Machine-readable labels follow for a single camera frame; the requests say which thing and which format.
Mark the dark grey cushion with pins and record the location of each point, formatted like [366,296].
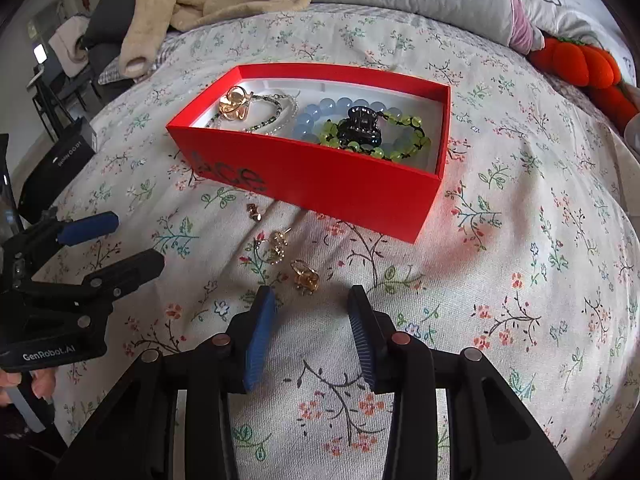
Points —
[110,15]

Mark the gold rhinestone hoop earring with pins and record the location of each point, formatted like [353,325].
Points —
[274,247]

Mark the red cardboard box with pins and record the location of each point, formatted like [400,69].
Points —
[350,195]

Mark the grey checked blanket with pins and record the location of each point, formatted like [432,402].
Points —
[167,47]

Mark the floral bed sheet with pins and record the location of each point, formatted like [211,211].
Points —
[500,260]

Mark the black hair claw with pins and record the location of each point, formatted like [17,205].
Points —
[357,130]

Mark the small gold stud earring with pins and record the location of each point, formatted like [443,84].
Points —
[255,211]

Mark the white printed pillow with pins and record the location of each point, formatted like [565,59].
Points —
[565,0]

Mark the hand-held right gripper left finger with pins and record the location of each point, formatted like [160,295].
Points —
[260,335]

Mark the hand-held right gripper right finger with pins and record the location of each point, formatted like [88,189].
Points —
[361,340]

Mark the black chair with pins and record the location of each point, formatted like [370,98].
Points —
[55,105]

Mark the orange plush pumpkin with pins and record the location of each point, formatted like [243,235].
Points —
[580,62]

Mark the black phone box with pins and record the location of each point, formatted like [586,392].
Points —
[65,155]

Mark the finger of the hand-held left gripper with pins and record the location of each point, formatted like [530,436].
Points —
[87,227]
[125,270]

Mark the large gold earring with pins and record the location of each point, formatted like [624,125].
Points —
[235,102]

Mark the pale pink bag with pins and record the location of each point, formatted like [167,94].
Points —
[70,40]

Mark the person's left hand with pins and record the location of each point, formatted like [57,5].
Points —
[44,382]

